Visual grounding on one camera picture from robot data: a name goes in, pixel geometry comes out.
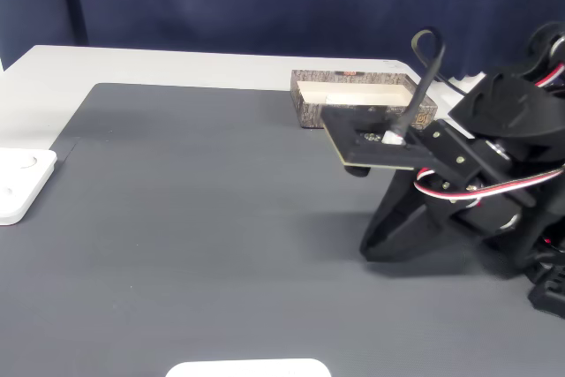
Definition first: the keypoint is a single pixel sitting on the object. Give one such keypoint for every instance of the patterned open cardboard box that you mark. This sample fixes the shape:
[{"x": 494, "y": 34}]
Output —
[{"x": 309, "y": 107}]

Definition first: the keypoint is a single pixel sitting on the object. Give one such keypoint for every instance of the dark grey table mat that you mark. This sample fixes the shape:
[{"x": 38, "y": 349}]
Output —
[{"x": 220, "y": 218}]

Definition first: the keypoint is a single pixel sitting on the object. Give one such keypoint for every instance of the white plastic holder round holes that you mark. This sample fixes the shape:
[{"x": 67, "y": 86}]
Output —
[
  {"x": 247, "y": 369},
  {"x": 22, "y": 191}
]

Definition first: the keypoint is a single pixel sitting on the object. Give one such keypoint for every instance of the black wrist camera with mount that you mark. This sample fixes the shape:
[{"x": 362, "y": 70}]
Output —
[{"x": 353, "y": 147}]

